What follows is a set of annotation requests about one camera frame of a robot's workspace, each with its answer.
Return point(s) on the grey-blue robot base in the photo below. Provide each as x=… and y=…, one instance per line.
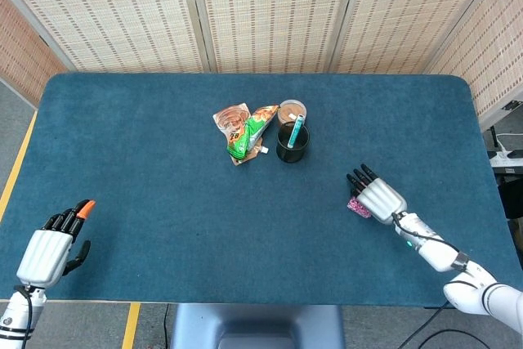
x=257, y=324

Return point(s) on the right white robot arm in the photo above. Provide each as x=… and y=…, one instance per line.
x=433, y=251

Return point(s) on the blue felt table cover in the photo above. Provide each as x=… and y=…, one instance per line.
x=163, y=202

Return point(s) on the black mesh pen holder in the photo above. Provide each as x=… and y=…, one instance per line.
x=282, y=149

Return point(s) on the bamboo folding screen panel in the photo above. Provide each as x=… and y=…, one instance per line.
x=20, y=50
x=408, y=10
x=122, y=10
x=490, y=59
x=274, y=10

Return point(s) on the green snack bag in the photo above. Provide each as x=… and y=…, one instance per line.
x=250, y=132

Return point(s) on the black box on floor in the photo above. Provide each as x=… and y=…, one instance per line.
x=512, y=198

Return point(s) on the left robot hand orange fingertip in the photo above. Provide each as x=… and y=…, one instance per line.
x=47, y=255

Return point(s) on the brown spout pouch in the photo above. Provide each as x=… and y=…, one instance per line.
x=229, y=118

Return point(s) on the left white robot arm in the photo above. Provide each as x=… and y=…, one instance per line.
x=14, y=316

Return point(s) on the teal white pen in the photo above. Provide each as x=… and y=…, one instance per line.
x=296, y=130

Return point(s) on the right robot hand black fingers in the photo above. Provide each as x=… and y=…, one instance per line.
x=382, y=200

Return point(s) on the pink patterned small packet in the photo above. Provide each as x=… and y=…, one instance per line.
x=357, y=206

